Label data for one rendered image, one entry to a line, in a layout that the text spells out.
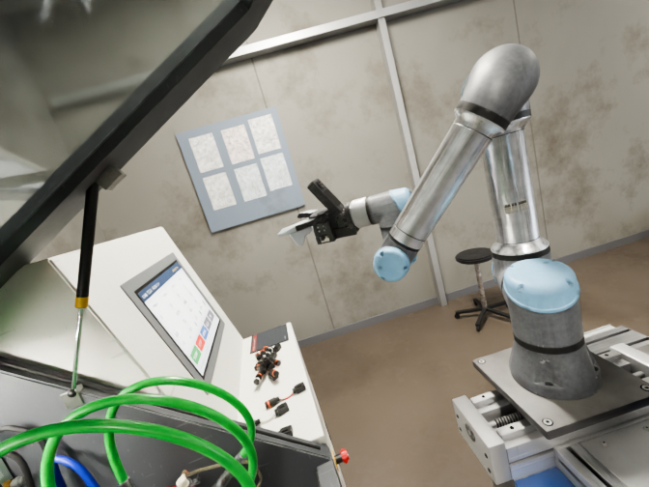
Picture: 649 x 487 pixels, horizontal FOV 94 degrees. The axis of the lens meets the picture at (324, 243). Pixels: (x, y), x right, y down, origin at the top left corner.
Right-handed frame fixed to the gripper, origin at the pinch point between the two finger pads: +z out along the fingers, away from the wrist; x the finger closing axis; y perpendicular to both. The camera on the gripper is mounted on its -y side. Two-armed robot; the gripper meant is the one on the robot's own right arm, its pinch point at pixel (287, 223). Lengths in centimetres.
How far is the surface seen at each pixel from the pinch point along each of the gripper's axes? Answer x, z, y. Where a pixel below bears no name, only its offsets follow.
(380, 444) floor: 40, 18, 152
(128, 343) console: -42.0, 20.3, 5.5
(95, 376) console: -48, 25, 8
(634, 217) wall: 310, -222, 165
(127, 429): -61, -5, 3
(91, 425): -62, -3, 1
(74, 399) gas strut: -53, 24, 9
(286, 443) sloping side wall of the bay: -38, -1, 38
